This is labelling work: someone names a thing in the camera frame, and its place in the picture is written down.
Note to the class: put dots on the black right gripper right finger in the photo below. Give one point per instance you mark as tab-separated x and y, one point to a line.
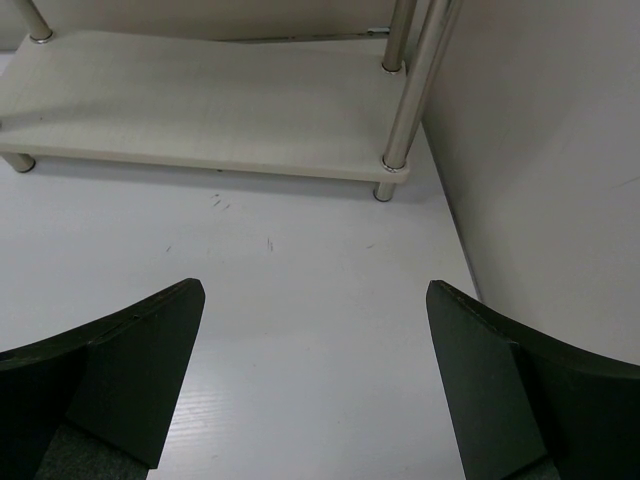
525	405

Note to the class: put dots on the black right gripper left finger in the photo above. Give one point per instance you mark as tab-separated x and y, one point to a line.
97	401

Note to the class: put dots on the white two-tier shelf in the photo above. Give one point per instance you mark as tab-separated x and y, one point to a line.
256	108

